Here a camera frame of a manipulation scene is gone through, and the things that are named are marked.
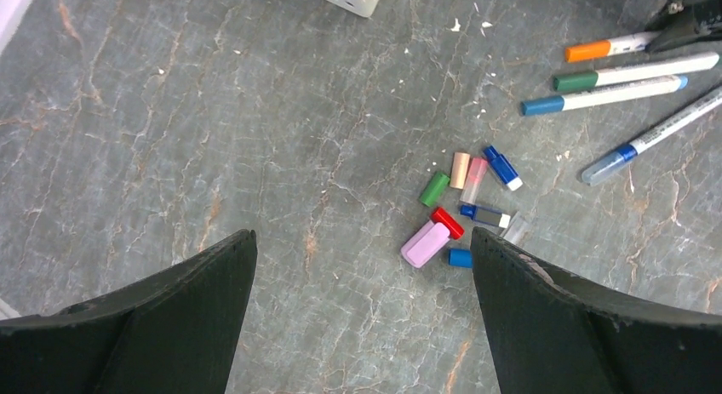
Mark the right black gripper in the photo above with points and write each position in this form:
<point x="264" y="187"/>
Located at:
<point x="684" y="22"/>

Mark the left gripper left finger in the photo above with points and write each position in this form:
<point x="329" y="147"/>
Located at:
<point x="173" y="332"/>

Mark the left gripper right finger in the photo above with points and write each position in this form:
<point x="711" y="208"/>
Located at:
<point x="552" y="331"/>

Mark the green capped white marker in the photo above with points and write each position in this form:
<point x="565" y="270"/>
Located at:
<point x="585" y="80"/>

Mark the orange capped white marker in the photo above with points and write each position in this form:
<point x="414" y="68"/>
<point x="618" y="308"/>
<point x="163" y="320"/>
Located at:
<point x="633" y="43"/>

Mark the grey clear pen cap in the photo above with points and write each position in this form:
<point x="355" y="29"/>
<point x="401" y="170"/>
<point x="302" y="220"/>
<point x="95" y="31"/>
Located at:
<point x="517" y="229"/>

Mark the blue pen cap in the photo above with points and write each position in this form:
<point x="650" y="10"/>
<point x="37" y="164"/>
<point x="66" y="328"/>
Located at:
<point x="458" y="257"/>

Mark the dark blue clip cap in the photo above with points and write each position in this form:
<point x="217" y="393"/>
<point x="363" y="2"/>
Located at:
<point x="486" y="216"/>

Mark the red pen cap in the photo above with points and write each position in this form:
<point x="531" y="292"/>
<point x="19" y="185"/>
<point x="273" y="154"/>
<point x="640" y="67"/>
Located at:
<point x="440" y="215"/>

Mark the dark blue white-ended cap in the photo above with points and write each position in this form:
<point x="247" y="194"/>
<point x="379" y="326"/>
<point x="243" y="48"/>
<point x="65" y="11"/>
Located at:
<point x="503" y="169"/>

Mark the pink translucent pen cap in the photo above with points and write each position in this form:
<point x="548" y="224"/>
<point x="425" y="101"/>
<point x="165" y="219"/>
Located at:
<point x="475" y="174"/>

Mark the green pen cap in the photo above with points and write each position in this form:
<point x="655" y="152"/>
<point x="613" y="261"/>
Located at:
<point x="434" y="189"/>

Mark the orange pen cap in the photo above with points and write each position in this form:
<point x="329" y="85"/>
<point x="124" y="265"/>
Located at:
<point x="458" y="174"/>

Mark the clear capped blue pen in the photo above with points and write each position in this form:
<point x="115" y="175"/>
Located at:
<point x="624" y="154"/>

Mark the light blue capped marker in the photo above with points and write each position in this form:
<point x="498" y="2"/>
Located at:
<point x="597" y="97"/>

